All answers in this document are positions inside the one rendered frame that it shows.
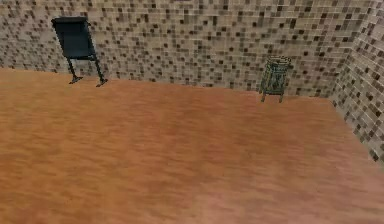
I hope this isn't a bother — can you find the black bin on legs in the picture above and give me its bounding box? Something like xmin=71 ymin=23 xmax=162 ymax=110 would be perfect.
xmin=50 ymin=16 xmax=109 ymax=88

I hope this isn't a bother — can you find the green wire basket on legs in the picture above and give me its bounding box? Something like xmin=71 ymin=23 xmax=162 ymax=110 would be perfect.
xmin=259 ymin=55 xmax=293 ymax=104

